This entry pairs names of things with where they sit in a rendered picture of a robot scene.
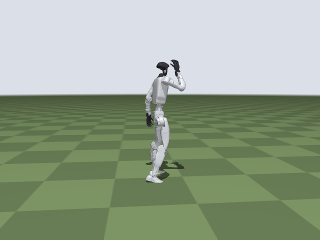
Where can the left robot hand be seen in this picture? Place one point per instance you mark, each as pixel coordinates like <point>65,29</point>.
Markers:
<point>148,120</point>

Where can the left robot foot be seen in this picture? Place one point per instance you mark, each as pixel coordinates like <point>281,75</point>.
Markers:
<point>159,172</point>

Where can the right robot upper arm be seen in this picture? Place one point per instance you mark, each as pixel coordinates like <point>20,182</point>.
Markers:
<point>168,81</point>

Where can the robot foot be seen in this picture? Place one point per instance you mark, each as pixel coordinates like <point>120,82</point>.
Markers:
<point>159,172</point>
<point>155,180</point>

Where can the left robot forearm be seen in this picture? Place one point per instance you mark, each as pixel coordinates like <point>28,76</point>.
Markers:
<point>148,107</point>

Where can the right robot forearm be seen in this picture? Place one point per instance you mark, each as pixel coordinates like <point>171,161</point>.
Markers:
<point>181,80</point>

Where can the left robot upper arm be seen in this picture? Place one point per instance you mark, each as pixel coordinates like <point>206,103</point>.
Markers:
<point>149,94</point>

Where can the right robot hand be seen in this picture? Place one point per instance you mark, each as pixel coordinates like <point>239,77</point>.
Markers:
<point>176,66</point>

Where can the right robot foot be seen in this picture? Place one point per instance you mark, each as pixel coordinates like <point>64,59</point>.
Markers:
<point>155,180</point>

